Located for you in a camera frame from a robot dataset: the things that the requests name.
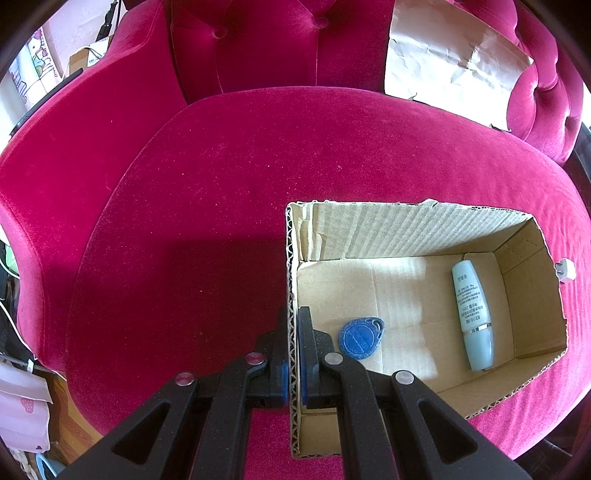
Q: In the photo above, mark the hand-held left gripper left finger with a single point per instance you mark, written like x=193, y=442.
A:
x=280, y=374

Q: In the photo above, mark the light blue cosmetic bottle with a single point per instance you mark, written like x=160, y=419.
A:
x=471, y=314

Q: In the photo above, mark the brown cardboard carton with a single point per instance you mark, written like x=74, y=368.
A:
x=85, y=57

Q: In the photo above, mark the white bag with pink heart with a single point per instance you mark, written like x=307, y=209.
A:
x=23, y=415

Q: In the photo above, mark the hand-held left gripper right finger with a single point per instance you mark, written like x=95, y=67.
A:
x=305, y=355

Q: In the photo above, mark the creased brown paper sheet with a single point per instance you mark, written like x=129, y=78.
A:
x=443, y=55

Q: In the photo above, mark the cardboard box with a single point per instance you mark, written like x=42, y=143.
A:
x=415, y=286

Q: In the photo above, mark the white wall charger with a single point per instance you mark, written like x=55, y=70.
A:
x=565, y=271

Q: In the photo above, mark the red velvet tufted sofa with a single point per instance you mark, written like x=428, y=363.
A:
x=184, y=184

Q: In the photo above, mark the pink cartoon print curtain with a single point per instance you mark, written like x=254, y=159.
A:
x=34, y=64

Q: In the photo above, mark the blue key fob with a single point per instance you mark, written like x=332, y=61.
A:
x=360, y=339

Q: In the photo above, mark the blue plastic stool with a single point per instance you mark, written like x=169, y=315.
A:
x=48, y=467

